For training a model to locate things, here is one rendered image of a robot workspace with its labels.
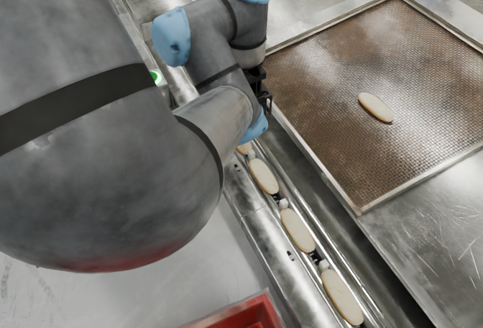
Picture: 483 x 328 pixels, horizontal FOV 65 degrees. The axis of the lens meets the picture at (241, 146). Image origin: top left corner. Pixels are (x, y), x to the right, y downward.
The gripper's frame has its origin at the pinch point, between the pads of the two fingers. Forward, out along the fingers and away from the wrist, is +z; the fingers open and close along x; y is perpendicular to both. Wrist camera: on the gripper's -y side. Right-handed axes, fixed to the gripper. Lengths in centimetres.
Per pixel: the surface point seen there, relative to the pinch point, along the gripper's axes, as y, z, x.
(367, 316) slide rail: 44.2, 4.0, 2.0
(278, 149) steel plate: 4.5, 7.1, 8.1
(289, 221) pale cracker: 23.8, 3.0, -0.9
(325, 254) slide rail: 32.2, 4.0, 1.8
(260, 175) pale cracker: 11.8, 3.1, -0.8
